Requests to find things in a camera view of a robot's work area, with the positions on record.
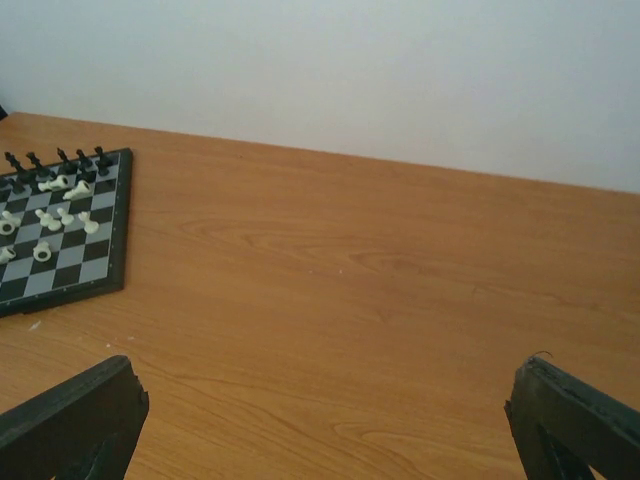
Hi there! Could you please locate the white chess piece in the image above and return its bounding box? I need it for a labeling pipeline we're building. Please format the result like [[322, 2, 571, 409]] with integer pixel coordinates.
[[33, 241, 52, 263], [0, 210, 21, 236], [37, 175, 69, 192], [63, 180, 92, 201], [0, 247, 16, 265]]

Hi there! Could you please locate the white pawn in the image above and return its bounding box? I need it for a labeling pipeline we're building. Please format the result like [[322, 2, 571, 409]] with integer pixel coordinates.
[[57, 207, 74, 227], [78, 211, 100, 235], [35, 209, 62, 231]]

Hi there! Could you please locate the black and grey chessboard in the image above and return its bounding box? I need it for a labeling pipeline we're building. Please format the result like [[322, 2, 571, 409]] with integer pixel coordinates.
[[1, 148, 134, 316]]

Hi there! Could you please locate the black chess piece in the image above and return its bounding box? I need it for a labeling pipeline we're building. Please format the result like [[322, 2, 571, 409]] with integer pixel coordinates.
[[25, 152, 51, 178], [94, 146, 112, 176], [4, 152, 32, 183], [76, 149, 93, 173], [57, 148, 77, 175]]

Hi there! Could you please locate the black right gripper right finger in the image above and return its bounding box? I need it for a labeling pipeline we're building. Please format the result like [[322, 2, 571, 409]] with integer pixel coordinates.
[[504, 356, 639, 479]]

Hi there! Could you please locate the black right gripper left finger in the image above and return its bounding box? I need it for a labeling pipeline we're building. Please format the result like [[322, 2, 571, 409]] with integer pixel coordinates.
[[1, 355, 149, 479]]

